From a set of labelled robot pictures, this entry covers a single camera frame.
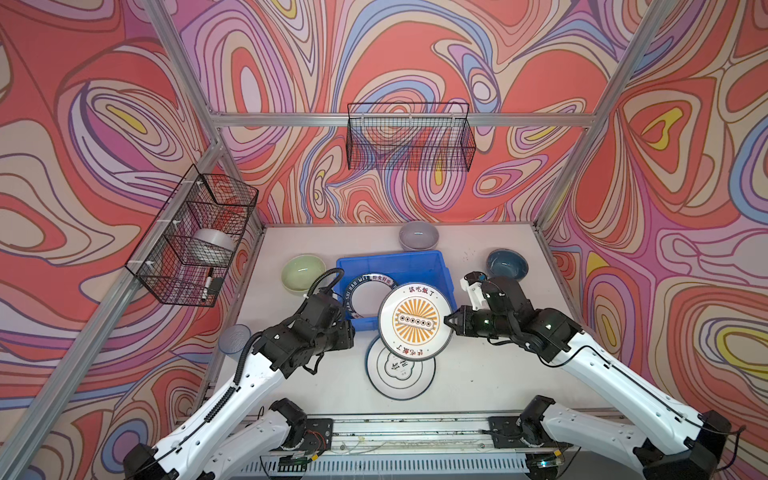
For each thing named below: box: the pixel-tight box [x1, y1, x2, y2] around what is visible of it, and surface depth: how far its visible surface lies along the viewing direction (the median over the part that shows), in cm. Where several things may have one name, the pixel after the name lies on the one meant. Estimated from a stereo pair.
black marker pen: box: [201, 268, 214, 302], surface depth 75 cm
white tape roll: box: [187, 228, 236, 266], surface depth 73 cm
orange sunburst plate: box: [378, 282, 453, 362], surface depth 76 cm
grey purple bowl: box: [399, 220, 440, 252], surface depth 114 cm
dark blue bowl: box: [486, 248, 529, 281], surface depth 106 cm
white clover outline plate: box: [365, 336, 437, 401], surface depth 83 cm
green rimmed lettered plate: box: [345, 273, 397, 318], surface depth 101 cm
